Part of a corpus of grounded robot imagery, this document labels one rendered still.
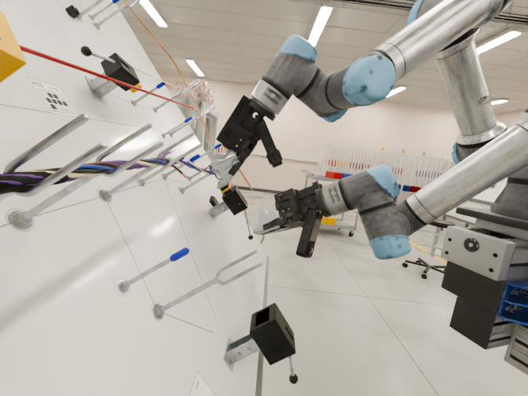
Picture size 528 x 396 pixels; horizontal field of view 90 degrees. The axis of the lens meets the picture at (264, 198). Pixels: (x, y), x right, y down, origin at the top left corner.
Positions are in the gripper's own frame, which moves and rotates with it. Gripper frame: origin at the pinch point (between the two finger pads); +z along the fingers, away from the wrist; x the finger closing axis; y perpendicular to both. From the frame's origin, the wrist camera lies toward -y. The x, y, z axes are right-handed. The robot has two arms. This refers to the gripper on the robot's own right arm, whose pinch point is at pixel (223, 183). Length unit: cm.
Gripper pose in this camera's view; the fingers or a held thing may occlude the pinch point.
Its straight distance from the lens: 65.7
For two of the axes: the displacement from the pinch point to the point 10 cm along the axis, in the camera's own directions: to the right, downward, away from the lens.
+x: 0.8, 3.6, -9.3
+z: -5.7, 7.8, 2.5
